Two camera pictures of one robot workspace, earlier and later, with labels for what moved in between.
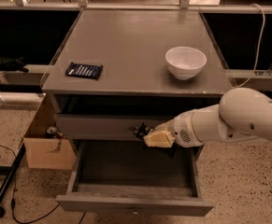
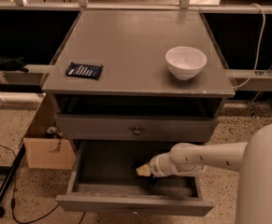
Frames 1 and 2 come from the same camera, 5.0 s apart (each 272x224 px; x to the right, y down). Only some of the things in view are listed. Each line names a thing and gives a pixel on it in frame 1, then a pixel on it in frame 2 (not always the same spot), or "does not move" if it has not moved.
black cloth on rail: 8,63 does not move
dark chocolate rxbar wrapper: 142,132 to 145,161
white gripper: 181,131 to 156,167
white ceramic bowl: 185,63 does not move
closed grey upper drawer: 104,127 does not move
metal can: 51,130 does not move
